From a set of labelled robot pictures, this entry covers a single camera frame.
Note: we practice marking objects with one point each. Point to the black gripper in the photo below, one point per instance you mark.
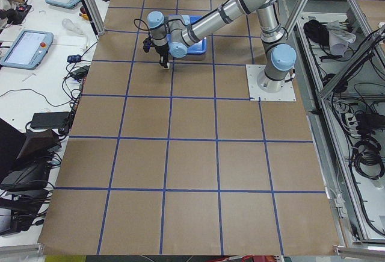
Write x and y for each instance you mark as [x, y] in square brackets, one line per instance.
[161, 50]

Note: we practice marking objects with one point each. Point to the white block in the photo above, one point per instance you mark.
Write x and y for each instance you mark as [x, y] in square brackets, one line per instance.
[166, 67]

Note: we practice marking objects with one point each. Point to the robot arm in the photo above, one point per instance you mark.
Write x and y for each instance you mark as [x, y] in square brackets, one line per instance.
[171, 36]

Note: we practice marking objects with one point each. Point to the black power brick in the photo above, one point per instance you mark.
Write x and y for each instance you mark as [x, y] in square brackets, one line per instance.
[50, 120]

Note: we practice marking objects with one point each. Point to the near teach pendant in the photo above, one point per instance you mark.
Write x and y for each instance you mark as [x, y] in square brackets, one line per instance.
[28, 50]

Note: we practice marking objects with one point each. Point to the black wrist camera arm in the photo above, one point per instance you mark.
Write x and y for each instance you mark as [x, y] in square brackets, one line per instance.
[147, 44]

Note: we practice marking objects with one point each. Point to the aluminium frame post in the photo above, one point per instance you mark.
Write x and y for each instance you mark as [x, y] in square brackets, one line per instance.
[94, 16]

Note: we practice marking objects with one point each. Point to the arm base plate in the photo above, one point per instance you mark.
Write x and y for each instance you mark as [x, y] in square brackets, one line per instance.
[261, 88]

